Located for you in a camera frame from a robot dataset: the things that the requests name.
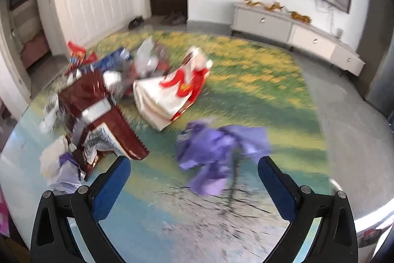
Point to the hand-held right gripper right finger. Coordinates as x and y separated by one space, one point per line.
278 186

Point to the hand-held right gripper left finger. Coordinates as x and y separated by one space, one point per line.
110 186

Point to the purple wrapper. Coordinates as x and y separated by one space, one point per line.
209 149

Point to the lavender and white wrapper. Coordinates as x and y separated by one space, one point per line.
69 173

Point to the large white crumpled tissue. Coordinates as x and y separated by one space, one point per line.
50 158

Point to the brown snack wrapper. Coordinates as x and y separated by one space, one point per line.
89 96

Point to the silvery white crumpled wrapper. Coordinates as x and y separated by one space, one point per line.
50 115

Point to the white and red paper bag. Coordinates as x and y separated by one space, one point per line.
154 99

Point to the small white crumpled tissue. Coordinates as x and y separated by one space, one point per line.
112 78

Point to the blue snack wrapper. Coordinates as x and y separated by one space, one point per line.
114 58

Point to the silver foil wrapper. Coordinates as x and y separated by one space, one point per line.
147 56

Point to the red snack packet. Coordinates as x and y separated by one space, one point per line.
77 53

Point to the tall grey cabinet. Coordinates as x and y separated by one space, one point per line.
380 59

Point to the white television console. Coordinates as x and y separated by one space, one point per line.
271 22

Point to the small white device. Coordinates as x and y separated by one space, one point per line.
339 32

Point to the pair of black shoes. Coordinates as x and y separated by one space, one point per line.
136 22

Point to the short gold dragon ornament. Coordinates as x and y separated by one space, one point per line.
301 17

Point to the pair of grey shoes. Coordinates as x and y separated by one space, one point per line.
174 19

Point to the long gold dragon ornament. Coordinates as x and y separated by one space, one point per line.
264 5

